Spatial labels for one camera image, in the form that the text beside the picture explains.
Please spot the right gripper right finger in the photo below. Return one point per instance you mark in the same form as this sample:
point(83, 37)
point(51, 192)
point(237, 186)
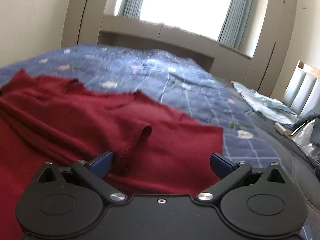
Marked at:
point(232, 175)

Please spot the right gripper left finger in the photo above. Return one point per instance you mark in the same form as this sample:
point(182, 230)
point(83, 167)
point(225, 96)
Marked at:
point(91, 174)

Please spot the red knit garment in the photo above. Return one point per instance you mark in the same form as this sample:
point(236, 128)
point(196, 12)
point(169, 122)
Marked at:
point(156, 148)

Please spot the blue floral plaid bedspread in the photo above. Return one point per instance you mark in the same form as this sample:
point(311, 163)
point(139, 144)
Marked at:
point(181, 83)

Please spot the light blue folded cloth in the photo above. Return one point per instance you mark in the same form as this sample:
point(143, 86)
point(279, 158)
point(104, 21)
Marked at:
point(272, 109)

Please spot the clutter pile beside bed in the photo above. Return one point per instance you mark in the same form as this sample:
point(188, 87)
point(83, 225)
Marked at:
point(303, 131)

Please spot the grey padded headboard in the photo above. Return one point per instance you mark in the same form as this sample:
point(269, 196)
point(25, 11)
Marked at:
point(302, 92)

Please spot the beige tall wardrobe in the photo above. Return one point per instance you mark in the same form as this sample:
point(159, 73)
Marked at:
point(273, 43)

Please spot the blue-grey right curtain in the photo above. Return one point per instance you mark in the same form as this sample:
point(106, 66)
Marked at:
point(233, 28)

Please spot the beige window ledge cabinet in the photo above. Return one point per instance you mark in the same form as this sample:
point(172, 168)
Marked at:
point(227, 62)

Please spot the bright window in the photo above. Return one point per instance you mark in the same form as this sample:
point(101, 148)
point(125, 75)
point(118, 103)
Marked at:
point(202, 17)

